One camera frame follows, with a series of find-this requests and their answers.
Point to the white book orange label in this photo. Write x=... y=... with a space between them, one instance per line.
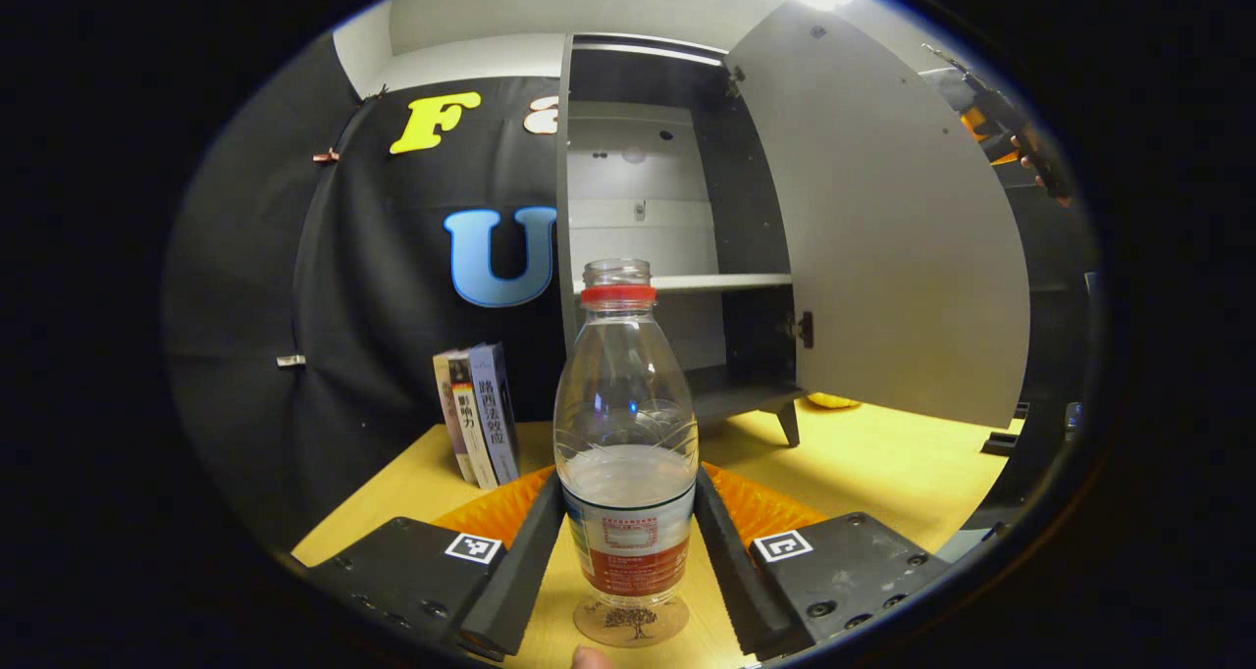
x=473 y=434

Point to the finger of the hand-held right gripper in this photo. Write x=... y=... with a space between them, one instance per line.
x=973 y=120

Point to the beige cabinet door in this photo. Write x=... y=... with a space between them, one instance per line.
x=883 y=237

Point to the yellow textured ball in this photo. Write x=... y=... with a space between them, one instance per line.
x=834 y=401

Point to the silver clip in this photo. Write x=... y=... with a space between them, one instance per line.
x=290 y=360

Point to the black backdrop cloth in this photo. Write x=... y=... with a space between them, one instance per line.
x=392 y=257

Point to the blue-grey book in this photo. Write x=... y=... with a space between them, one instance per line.
x=498 y=414

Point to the beige book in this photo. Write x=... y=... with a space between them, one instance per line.
x=446 y=404

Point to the clear plastic bottle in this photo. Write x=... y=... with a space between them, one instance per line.
x=625 y=404

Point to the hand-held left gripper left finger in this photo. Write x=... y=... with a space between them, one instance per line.
x=520 y=581

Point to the cabinet door hinge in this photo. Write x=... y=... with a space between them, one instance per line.
x=735 y=80
x=803 y=329

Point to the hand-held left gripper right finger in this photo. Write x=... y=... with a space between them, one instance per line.
x=731 y=571

